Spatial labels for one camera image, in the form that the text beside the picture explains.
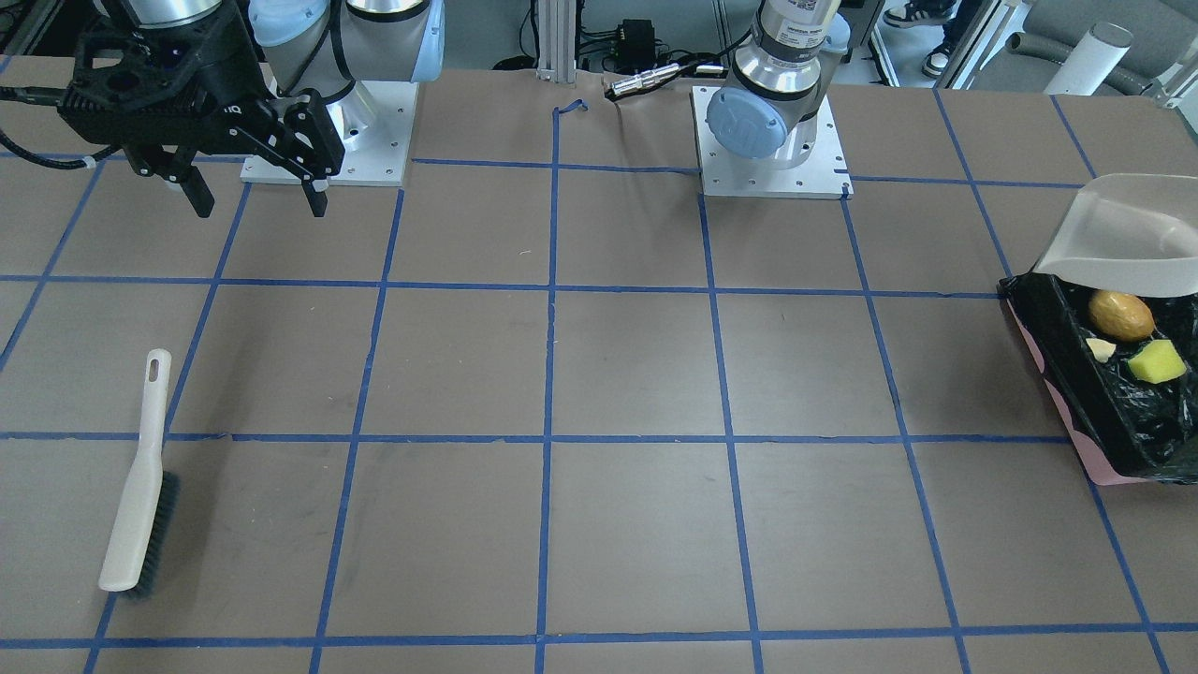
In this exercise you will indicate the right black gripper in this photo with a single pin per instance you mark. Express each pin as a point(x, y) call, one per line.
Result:
point(245, 73)

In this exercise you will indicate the beige hand brush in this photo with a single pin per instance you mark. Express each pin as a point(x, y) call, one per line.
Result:
point(139, 532)

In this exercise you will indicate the pale banana peel piece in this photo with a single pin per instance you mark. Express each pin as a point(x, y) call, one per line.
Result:
point(1101, 350)

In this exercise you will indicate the orange potato toy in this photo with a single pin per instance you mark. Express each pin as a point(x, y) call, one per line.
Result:
point(1121, 316)

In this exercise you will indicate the beige plastic dustpan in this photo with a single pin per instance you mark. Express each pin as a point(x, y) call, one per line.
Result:
point(1128, 232)

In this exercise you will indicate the yellow sponge piece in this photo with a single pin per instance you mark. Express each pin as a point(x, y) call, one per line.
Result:
point(1156, 362)

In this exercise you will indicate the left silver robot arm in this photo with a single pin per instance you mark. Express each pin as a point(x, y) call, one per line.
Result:
point(768, 105)

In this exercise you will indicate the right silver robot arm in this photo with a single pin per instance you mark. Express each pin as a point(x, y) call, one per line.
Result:
point(315, 93)

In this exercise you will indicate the black lined trash bin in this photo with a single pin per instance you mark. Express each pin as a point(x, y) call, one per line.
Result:
point(1122, 425)

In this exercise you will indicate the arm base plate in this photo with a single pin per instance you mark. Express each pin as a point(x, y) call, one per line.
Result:
point(376, 121)
point(810, 163)

